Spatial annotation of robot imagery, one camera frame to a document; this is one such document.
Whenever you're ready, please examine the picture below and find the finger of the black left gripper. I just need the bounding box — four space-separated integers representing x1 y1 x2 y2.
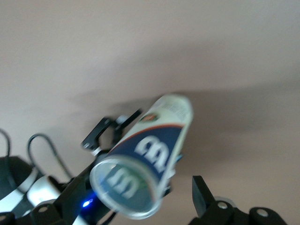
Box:
163 152 184 196
80 108 144 151

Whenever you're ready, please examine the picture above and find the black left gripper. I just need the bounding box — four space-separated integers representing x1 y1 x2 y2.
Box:
82 153 114 221

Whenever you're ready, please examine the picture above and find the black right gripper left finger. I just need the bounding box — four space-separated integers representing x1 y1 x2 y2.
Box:
0 172 88 225

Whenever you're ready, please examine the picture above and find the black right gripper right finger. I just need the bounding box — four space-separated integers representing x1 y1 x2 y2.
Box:
188 175 288 225

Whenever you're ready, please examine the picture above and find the Wilson tennis ball can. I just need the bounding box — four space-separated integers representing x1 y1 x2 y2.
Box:
89 93 195 220

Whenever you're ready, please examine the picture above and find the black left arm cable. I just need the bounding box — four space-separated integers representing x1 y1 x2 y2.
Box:
0 128 72 186

